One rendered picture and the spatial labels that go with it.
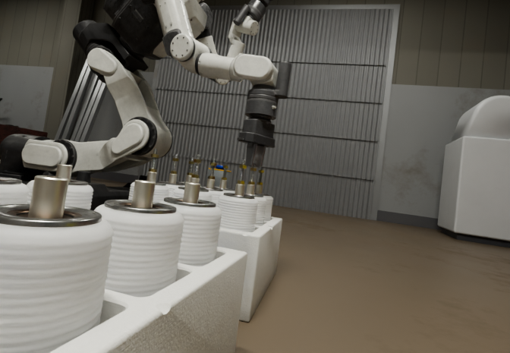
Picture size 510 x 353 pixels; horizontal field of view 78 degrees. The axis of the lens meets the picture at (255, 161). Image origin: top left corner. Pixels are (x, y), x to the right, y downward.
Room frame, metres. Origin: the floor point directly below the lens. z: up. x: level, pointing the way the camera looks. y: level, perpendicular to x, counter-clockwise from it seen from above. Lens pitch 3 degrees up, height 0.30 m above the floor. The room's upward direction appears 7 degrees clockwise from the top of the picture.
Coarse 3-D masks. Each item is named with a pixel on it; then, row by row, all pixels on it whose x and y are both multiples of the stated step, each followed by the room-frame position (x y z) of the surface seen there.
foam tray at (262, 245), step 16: (272, 224) 0.88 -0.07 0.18; (224, 240) 0.69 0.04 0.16; (240, 240) 0.68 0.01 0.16; (256, 240) 0.67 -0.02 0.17; (272, 240) 0.88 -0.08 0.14; (256, 256) 0.67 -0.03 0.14; (272, 256) 0.92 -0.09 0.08; (256, 272) 0.68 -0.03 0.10; (272, 272) 0.97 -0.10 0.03; (256, 288) 0.70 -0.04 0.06; (256, 304) 0.73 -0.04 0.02
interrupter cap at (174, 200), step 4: (164, 200) 0.45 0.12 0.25; (168, 200) 0.44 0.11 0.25; (172, 200) 0.43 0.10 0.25; (176, 200) 0.45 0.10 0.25; (180, 200) 0.47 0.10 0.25; (200, 200) 0.50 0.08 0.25; (204, 200) 0.50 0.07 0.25; (180, 204) 0.43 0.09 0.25; (184, 204) 0.43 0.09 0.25; (188, 204) 0.43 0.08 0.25; (192, 204) 0.43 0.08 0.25; (196, 204) 0.43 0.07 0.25; (200, 204) 0.43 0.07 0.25; (204, 204) 0.44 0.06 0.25; (208, 204) 0.44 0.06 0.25; (212, 204) 0.45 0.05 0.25
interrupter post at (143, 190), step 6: (138, 180) 0.35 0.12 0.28; (138, 186) 0.34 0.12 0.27; (144, 186) 0.34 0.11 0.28; (150, 186) 0.35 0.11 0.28; (138, 192) 0.34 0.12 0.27; (144, 192) 0.34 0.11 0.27; (150, 192) 0.35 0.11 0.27; (132, 198) 0.35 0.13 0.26; (138, 198) 0.34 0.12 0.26; (144, 198) 0.34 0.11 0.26; (150, 198) 0.35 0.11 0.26; (132, 204) 0.34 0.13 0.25; (138, 204) 0.34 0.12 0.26; (144, 204) 0.34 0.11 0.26; (150, 204) 0.35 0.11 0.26
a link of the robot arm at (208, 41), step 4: (208, 36) 1.41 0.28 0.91; (200, 40) 1.41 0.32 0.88; (204, 40) 1.41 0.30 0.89; (208, 40) 1.41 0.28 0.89; (212, 40) 1.44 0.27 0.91; (204, 44) 1.41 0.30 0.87; (208, 44) 1.42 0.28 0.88; (212, 44) 1.43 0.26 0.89; (212, 48) 1.43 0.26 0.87; (212, 52) 1.44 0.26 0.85; (216, 52) 1.46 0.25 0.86; (212, 80) 1.56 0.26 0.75; (216, 80) 1.46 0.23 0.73; (220, 80) 1.46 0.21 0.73; (224, 80) 1.47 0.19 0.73; (228, 80) 1.47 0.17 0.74; (220, 84) 1.47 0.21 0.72; (224, 84) 1.48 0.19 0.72
